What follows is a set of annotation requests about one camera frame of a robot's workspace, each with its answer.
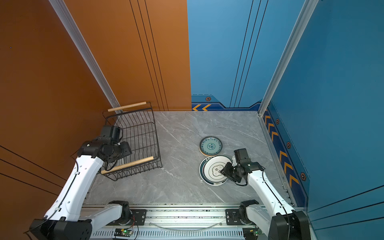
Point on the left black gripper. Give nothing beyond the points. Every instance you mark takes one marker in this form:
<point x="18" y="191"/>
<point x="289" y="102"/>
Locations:
<point x="127" y="150"/>

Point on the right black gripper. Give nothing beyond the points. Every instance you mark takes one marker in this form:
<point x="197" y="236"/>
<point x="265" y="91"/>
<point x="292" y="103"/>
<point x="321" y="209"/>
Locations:
<point x="226" y="172"/>

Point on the black wire dish rack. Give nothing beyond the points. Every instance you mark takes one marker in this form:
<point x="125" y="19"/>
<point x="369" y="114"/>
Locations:
<point x="138" y="130"/>

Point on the grey green plate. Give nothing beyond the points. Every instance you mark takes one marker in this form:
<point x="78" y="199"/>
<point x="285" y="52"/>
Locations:
<point x="211" y="145"/>

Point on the orange plate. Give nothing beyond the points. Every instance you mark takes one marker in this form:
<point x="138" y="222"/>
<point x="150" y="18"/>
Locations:
<point x="205" y="154"/>

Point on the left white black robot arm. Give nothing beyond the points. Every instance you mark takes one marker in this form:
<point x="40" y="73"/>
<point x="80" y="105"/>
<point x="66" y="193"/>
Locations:
<point x="62" y="221"/>

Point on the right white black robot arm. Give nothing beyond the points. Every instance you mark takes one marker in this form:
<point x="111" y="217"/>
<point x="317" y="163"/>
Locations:
<point x="278" y="220"/>

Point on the right circuit board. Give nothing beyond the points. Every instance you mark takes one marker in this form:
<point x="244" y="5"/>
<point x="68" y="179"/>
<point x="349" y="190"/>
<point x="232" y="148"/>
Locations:
<point x="251" y="234"/>

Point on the circuit board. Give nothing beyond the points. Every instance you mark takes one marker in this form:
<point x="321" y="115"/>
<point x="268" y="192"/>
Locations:
<point x="251" y="234"/>
<point x="123" y="233"/>

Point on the left circuit board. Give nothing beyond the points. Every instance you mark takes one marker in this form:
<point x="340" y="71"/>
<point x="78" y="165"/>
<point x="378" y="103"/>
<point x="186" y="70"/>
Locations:
<point x="123" y="233"/>

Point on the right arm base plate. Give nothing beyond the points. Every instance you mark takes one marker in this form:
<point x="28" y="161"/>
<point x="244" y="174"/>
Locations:
<point x="232" y="216"/>

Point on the aluminium mounting rail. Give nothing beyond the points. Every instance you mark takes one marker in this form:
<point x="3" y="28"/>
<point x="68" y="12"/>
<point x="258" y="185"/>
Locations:
<point x="175" y="222"/>

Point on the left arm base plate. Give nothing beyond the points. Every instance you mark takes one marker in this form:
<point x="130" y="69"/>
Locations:
<point x="138" y="218"/>

